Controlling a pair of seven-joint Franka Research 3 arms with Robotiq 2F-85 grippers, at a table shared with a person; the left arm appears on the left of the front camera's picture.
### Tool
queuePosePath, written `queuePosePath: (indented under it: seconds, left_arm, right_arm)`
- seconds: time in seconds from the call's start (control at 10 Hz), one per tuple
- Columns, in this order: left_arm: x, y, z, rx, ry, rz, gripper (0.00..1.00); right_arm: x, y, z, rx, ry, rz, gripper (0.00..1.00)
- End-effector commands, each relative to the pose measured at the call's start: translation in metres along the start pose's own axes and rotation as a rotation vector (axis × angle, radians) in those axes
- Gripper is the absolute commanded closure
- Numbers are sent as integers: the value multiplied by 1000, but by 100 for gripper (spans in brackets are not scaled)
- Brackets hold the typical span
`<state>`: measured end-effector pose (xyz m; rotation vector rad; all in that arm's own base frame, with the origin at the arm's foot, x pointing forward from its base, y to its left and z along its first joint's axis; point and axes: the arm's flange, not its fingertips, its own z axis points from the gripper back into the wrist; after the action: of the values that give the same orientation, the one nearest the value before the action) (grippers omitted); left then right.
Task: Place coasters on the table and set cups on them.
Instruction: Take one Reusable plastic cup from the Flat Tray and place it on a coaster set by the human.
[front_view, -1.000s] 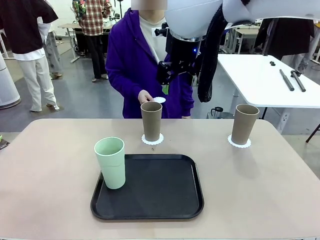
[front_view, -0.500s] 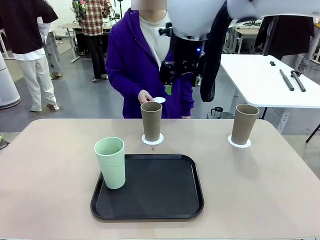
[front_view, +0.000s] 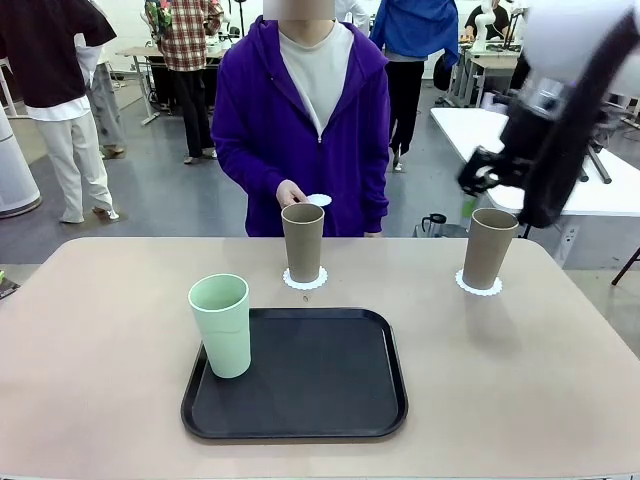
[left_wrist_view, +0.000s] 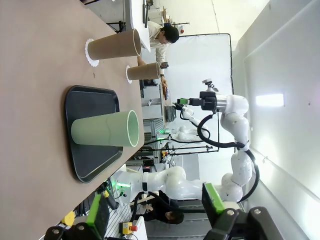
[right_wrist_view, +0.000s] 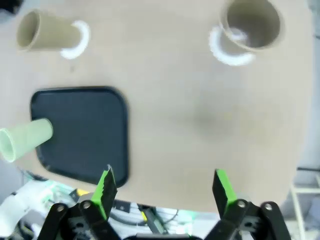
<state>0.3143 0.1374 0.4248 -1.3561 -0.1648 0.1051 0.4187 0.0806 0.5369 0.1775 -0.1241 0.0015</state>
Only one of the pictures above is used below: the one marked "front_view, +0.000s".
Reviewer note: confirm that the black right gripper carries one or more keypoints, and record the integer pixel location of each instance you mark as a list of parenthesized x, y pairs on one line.
[(525, 135)]

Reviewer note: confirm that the brown cup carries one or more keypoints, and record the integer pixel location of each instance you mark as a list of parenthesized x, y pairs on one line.
[(304, 250), (487, 250)]

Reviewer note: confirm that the white scalloped coaster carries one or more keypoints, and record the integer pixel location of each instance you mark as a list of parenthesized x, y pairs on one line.
[(305, 286), (460, 281), (320, 200)]

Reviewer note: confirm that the purple-sleeved right forearm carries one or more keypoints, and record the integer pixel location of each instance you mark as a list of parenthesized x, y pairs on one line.
[(245, 165)]

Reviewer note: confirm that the purple-sleeved left forearm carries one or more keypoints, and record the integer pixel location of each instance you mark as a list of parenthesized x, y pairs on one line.
[(375, 210)]

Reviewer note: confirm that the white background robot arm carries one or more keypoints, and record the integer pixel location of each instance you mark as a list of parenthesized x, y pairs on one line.
[(481, 30)]

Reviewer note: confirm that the person's right hand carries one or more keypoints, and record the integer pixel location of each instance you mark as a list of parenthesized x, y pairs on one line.
[(290, 194)]

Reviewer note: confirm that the white side table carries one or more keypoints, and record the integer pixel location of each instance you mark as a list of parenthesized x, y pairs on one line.
[(465, 130)]

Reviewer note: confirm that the white cylindrical air purifier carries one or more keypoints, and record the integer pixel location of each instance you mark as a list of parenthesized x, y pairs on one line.
[(15, 175)]

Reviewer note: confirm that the black metal rod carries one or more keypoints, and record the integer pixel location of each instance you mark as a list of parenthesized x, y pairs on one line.
[(584, 175), (601, 167)]

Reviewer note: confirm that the black bag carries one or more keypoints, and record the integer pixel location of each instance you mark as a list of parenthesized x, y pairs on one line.
[(443, 72)]

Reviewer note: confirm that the white background desk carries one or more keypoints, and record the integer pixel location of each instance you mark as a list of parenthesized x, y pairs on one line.
[(492, 62)]

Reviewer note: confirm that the white power socket panel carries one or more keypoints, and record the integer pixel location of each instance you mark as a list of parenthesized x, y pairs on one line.
[(569, 242)]

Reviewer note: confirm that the seated person in black shirt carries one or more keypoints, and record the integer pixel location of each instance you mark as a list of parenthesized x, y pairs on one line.
[(482, 20)]

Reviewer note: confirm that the person in blue jacket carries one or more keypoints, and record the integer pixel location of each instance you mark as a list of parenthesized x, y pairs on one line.
[(415, 25)]

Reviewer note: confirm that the black stand leg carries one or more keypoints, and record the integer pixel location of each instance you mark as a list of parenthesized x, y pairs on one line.
[(627, 265)]

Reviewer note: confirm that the person in grey patterned trousers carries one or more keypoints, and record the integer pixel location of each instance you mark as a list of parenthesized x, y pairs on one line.
[(107, 110)]

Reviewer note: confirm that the person in white shirt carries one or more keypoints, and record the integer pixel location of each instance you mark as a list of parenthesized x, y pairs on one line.
[(352, 12)]

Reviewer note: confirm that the person in dark brown shirt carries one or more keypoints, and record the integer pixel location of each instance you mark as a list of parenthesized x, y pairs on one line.
[(45, 60)]

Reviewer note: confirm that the light green cup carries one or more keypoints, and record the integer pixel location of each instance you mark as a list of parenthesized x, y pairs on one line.
[(225, 345)]

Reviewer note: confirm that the person in purple hoodie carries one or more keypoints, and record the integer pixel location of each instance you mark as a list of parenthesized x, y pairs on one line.
[(260, 125)]

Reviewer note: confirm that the grey background desk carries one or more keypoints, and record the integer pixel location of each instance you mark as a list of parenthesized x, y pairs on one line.
[(135, 51)]

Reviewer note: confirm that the black plastic tray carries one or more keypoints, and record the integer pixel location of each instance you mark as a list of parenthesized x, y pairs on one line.
[(300, 400)]

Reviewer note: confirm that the person in plaid shirt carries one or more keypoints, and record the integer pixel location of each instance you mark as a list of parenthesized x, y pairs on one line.
[(190, 45)]

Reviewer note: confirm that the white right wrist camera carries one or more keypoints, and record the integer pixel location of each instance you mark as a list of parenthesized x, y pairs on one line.
[(495, 98)]

